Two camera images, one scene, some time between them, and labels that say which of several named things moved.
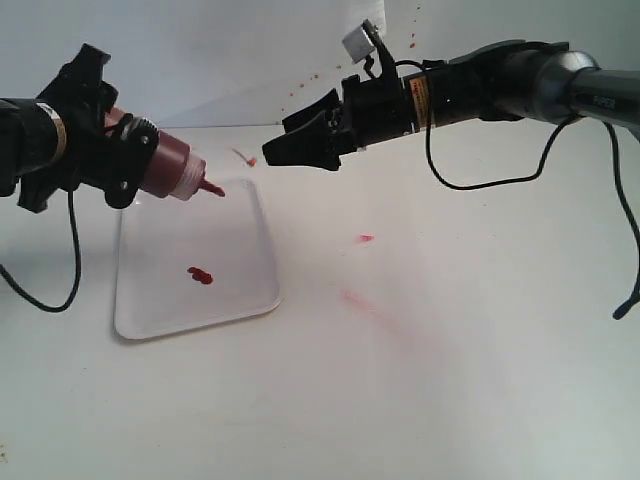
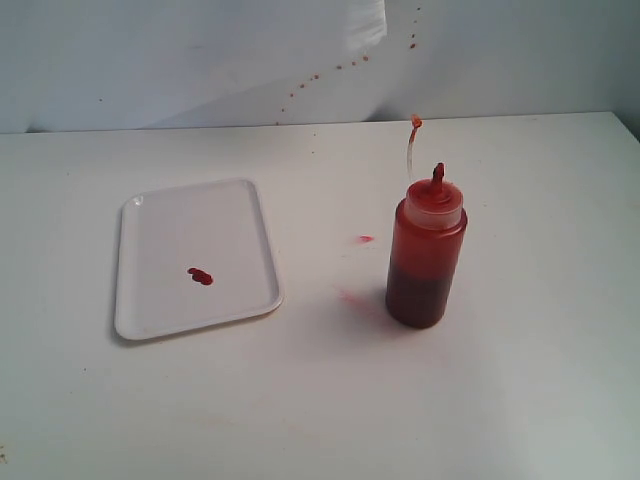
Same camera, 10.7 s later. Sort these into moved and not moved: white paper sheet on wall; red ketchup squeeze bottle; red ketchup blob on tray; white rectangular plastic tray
Moved: red ketchup squeeze bottle
Not moved: white paper sheet on wall; white rectangular plastic tray; red ketchup blob on tray
